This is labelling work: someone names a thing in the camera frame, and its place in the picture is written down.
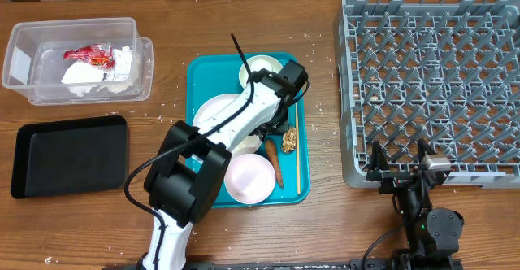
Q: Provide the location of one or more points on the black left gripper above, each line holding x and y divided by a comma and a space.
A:
282, 127

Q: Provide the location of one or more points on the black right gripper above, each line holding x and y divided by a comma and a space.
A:
393, 179

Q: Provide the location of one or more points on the white tissue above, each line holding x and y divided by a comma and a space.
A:
122, 67

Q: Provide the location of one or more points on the red snack wrapper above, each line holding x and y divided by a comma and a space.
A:
98, 55

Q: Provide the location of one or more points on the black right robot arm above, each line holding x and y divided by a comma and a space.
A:
432, 233

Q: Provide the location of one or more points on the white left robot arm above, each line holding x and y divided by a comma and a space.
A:
180, 184

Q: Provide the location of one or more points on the grey dishwasher rack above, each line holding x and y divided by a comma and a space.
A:
445, 71

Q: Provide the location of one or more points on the orange carrot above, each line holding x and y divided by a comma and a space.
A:
272, 155

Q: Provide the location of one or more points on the brown food scrap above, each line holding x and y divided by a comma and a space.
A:
289, 141

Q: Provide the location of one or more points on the wooden chopstick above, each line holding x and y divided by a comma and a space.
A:
298, 150

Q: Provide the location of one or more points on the light green bowl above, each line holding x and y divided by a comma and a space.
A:
257, 63

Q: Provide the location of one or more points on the large white plate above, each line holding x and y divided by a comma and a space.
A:
249, 145

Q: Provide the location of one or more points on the black plastic tray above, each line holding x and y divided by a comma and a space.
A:
70, 157

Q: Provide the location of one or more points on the white crumpled napkin in bin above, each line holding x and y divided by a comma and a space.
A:
79, 73

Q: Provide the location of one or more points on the clear plastic bin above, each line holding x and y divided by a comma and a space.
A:
34, 65

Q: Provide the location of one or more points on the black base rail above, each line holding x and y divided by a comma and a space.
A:
354, 264

